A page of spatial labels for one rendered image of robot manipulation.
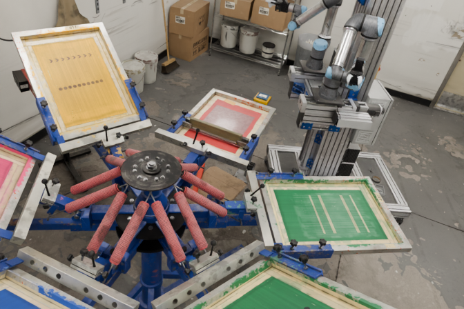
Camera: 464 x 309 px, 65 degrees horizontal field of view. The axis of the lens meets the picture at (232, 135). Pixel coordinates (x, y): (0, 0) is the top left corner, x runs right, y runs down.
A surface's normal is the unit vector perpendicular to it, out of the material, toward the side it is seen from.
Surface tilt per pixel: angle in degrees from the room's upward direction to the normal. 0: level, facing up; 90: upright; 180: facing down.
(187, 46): 90
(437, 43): 90
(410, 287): 0
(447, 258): 0
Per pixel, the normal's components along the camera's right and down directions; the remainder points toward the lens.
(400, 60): -0.38, 0.51
